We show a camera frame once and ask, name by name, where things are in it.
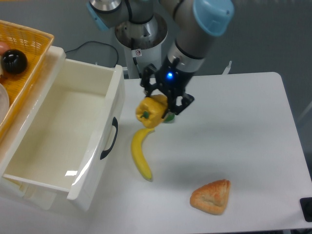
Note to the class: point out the orange woven basket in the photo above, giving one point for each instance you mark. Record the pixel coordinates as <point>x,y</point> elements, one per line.
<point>35,44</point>

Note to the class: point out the pink object in basket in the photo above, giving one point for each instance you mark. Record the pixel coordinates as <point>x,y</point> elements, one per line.
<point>3,47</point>

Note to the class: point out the yellow banana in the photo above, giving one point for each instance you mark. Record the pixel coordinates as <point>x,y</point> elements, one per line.
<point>137,153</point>

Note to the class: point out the yellow bell pepper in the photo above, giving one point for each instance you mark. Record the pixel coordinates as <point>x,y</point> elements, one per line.
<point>150,112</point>

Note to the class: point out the white round object in basket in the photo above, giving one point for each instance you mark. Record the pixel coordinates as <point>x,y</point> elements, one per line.
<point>4,103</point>

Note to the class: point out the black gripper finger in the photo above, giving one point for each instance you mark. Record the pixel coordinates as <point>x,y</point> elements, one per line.
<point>148,71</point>
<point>176,104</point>

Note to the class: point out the white open drawer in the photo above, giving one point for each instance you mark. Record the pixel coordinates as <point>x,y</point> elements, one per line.
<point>59,156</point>

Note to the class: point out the black object at table edge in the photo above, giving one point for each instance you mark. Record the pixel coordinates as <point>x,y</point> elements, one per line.
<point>306,206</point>

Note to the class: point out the triangular puff pastry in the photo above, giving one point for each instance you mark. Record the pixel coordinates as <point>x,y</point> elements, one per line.
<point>212,198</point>

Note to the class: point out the black round fruit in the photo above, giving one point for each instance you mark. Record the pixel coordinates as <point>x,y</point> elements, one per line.
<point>14,61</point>

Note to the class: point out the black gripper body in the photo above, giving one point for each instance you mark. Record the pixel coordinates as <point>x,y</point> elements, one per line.
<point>172,79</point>

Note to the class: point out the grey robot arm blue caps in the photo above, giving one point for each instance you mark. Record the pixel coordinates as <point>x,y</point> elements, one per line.
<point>200,23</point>

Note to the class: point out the black drawer handle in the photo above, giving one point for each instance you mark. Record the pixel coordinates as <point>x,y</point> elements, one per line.
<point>112,139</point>

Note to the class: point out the green bell pepper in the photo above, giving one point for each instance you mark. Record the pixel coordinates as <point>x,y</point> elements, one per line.
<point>169,117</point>

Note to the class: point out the white drawer cabinet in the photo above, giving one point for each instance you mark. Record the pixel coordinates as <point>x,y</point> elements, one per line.
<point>52,64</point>

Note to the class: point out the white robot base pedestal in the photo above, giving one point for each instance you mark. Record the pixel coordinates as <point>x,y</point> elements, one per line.
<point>142,44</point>

